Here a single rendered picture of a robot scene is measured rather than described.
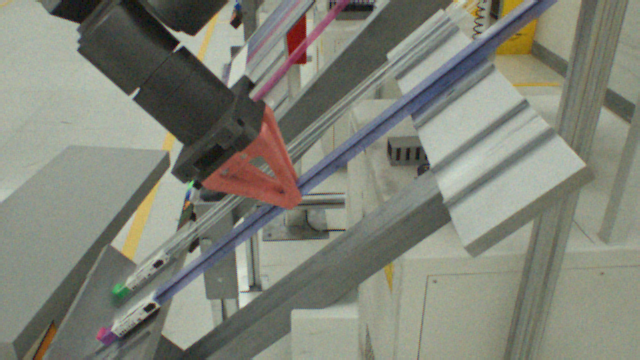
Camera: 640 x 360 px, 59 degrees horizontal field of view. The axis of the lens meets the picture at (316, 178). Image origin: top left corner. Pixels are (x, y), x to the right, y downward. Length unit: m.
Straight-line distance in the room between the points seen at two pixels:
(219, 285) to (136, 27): 0.51
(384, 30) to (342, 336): 0.40
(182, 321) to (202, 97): 1.36
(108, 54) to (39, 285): 0.60
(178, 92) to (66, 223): 0.71
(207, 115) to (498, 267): 0.65
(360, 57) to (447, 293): 0.43
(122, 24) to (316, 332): 0.30
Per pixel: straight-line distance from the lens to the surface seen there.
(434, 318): 1.01
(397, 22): 0.74
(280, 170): 0.45
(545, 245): 0.92
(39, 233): 1.10
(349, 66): 0.75
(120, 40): 0.42
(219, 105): 0.43
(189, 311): 1.77
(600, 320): 1.13
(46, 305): 0.94
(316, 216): 2.14
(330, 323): 0.51
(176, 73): 0.42
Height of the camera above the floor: 1.15
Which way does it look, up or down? 29 degrees down
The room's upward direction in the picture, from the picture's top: straight up
